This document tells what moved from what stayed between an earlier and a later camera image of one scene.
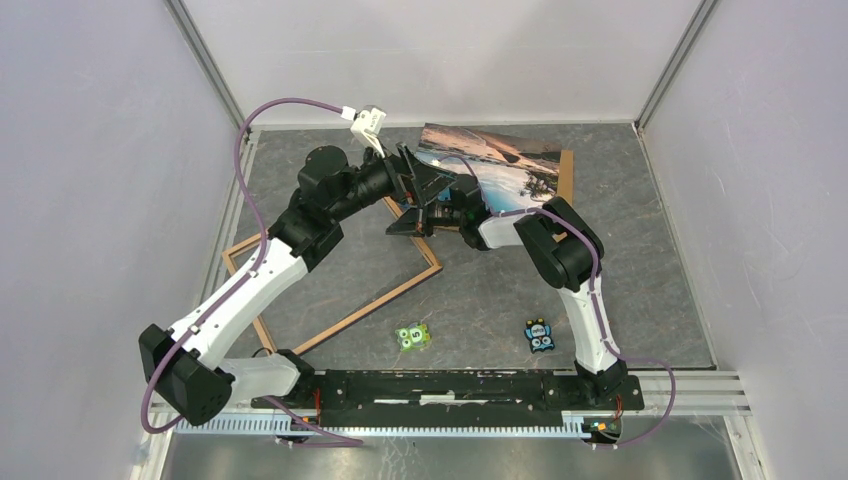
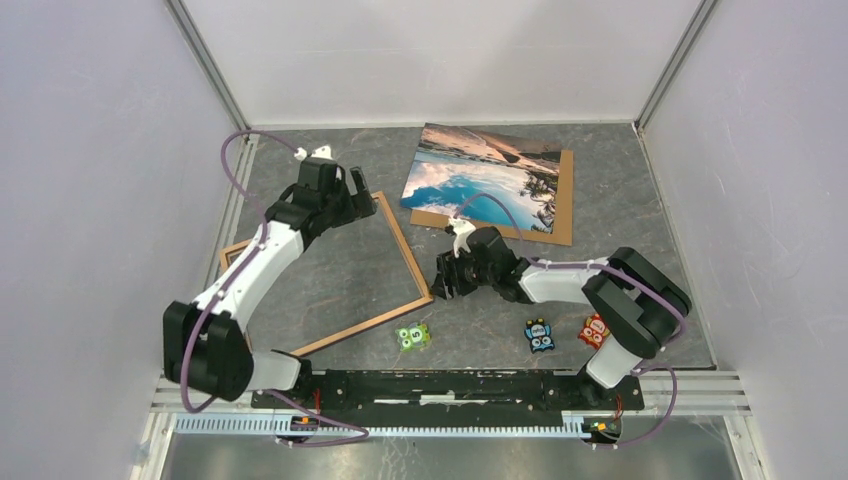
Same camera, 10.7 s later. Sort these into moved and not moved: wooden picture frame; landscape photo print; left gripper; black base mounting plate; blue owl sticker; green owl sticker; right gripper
Moved: left gripper; right gripper; wooden picture frame
Not moved: black base mounting plate; blue owl sticker; landscape photo print; green owl sticker
